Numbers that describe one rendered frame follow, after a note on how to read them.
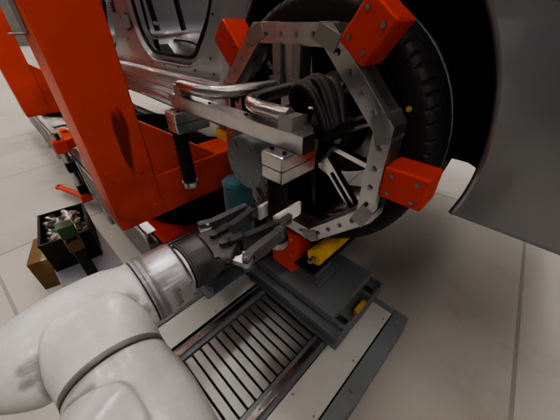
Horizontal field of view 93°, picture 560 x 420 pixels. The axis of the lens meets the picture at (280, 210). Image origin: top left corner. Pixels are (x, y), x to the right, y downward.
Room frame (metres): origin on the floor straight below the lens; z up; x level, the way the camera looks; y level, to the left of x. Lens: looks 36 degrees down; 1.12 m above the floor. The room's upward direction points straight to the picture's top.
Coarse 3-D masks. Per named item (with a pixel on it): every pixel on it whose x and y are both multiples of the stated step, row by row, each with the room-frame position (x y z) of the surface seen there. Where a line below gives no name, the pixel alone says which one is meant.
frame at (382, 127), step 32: (256, 32) 0.73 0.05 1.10; (288, 32) 0.67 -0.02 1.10; (320, 32) 0.61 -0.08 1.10; (256, 64) 0.81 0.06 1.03; (352, 64) 0.55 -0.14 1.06; (352, 96) 0.55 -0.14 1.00; (384, 96) 0.55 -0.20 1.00; (384, 128) 0.49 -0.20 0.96; (384, 160) 0.48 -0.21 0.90; (256, 192) 0.76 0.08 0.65; (288, 224) 0.66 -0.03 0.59; (320, 224) 0.58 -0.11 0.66; (352, 224) 0.51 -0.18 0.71
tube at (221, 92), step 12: (276, 48) 0.68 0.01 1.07; (276, 60) 0.69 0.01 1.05; (276, 72) 0.69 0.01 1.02; (180, 84) 0.64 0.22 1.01; (192, 84) 0.61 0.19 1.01; (240, 84) 0.61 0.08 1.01; (252, 84) 0.63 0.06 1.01; (264, 84) 0.64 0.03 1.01; (276, 84) 0.67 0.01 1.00; (180, 96) 0.64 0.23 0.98; (204, 96) 0.59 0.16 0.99; (216, 96) 0.58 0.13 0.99; (228, 96) 0.59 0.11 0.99; (240, 96) 0.61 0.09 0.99
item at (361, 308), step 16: (256, 272) 0.85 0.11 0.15; (272, 288) 0.74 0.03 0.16; (368, 288) 0.73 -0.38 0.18; (288, 304) 0.68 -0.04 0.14; (304, 304) 0.67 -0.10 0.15; (352, 304) 0.67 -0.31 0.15; (368, 304) 0.69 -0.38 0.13; (304, 320) 0.62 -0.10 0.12; (320, 320) 0.60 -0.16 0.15; (336, 320) 0.59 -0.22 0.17; (352, 320) 0.59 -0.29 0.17; (320, 336) 0.56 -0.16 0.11; (336, 336) 0.54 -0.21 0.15
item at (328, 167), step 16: (320, 48) 0.96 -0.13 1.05; (256, 80) 0.87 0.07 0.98; (320, 144) 0.77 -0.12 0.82; (336, 144) 0.70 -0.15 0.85; (320, 160) 0.72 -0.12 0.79; (352, 160) 0.64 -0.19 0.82; (304, 176) 0.90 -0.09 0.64; (320, 176) 0.92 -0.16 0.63; (336, 176) 0.67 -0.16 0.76; (288, 192) 0.79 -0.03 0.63; (304, 192) 0.81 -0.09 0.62; (320, 192) 0.81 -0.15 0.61; (336, 192) 0.81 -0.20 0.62; (352, 192) 0.65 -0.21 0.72; (304, 208) 0.72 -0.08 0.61; (320, 208) 0.71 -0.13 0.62; (336, 208) 0.68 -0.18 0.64
